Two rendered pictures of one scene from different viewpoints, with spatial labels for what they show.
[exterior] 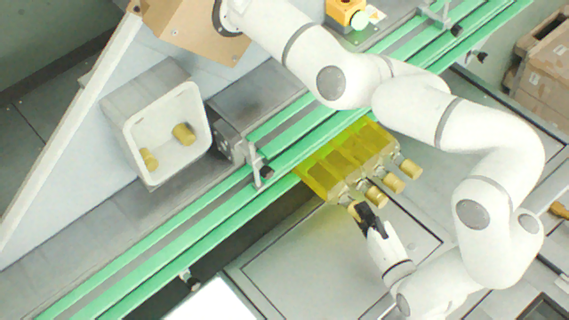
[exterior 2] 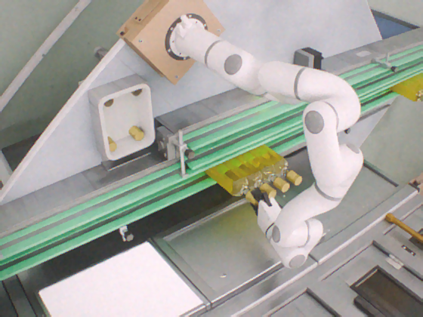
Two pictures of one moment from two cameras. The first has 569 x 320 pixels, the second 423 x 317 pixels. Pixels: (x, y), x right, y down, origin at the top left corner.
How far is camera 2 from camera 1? 0.54 m
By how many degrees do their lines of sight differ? 20
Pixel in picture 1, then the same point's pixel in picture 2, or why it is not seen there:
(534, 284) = (372, 260)
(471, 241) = (315, 144)
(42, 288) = (31, 212)
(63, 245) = (47, 192)
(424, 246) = not seen: hidden behind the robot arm
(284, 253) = (197, 233)
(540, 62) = not seen: hidden behind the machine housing
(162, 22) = (134, 34)
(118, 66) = (103, 69)
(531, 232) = (353, 151)
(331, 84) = (233, 64)
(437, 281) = (299, 204)
